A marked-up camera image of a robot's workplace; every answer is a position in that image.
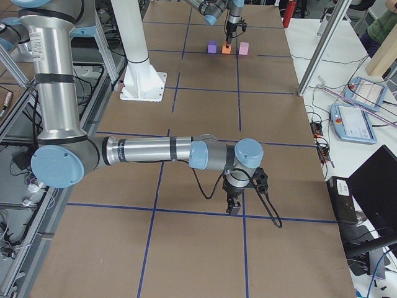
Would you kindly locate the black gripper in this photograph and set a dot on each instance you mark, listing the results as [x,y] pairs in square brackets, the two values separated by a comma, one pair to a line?
[231,27]

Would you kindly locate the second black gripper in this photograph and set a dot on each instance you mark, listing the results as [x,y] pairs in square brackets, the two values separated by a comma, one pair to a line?
[232,190]

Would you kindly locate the orange foam cube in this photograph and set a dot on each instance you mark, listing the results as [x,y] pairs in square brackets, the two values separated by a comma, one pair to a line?
[226,49]

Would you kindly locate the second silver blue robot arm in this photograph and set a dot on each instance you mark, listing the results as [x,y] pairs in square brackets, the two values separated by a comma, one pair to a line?
[69,150]

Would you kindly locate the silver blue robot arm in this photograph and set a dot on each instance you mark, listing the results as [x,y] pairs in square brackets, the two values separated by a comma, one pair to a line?
[212,12]

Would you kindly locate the pink foam cube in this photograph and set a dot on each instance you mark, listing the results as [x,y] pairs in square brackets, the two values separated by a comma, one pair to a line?
[243,48]

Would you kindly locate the purple foam cube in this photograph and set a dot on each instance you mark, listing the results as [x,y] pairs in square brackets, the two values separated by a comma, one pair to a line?
[212,46]

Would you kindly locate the red tube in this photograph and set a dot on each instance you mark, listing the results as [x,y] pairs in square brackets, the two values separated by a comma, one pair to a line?
[289,11]

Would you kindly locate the black computer box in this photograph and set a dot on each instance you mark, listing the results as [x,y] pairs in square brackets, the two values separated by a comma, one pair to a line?
[341,200]

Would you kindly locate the orange black connector block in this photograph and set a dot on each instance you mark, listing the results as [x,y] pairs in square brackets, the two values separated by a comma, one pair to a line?
[317,129]

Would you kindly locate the black monitor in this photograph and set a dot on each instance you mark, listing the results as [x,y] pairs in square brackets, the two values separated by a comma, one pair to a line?
[373,186]

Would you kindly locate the far blue teach pendant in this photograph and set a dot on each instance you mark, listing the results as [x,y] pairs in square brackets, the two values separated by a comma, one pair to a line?
[366,93]

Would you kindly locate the blue teach pendant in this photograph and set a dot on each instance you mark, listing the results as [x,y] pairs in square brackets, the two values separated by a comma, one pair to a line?
[366,93]
[351,124]

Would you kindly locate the near blue teach pendant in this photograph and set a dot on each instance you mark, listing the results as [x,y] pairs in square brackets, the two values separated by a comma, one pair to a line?
[351,124]

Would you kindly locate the person in green shirt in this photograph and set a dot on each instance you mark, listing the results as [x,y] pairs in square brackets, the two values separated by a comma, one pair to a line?
[378,31]

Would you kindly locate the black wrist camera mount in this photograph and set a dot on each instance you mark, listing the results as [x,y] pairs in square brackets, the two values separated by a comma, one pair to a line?
[242,24]

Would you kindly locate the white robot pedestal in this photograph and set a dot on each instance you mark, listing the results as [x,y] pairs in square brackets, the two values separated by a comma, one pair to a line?
[141,81]

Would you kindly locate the aluminium frame post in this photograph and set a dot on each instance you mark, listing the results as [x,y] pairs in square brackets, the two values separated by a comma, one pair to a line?
[337,15]

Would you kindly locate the wooden post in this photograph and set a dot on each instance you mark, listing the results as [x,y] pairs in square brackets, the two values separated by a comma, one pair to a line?
[384,56]

